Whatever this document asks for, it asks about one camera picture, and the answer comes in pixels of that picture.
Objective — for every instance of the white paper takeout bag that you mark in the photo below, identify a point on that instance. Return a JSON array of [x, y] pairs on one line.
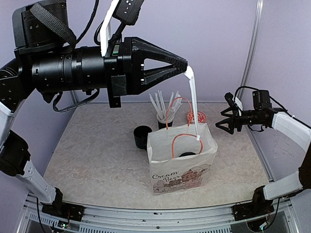
[[168, 172]]

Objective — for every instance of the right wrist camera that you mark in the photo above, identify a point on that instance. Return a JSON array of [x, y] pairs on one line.
[[235, 105]]

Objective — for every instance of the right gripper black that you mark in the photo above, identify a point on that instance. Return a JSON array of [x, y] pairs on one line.
[[231, 120]]

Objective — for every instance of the white wrapped straws bundle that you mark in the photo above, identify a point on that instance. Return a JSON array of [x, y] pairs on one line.
[[165, 111]]

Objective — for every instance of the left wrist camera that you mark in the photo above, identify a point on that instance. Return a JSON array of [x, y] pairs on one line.
[[127, 12]]

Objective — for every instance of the black cup with straws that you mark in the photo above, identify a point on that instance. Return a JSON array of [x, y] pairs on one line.
[[163, 123]]

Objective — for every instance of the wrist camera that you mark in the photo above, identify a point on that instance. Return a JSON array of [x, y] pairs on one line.
[[127, 12], [235, 105]]

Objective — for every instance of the right aluminium frame post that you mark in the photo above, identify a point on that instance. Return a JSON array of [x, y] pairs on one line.
[[253, 41]]

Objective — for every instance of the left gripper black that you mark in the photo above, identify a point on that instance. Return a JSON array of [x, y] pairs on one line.
[[118, 70]]

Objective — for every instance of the red patterned white bowl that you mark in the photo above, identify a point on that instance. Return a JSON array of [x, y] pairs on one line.
[[201, 117]]

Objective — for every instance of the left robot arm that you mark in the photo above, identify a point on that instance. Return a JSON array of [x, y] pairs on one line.
[[48, 60]]

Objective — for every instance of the single white straw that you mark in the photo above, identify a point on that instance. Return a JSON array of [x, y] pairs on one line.
[[189, 73]]

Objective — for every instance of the black coffee lid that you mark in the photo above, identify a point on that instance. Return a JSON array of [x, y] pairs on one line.
[[187, 154]]

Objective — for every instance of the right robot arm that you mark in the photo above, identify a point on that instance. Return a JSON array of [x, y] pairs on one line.
[[269, 113]]

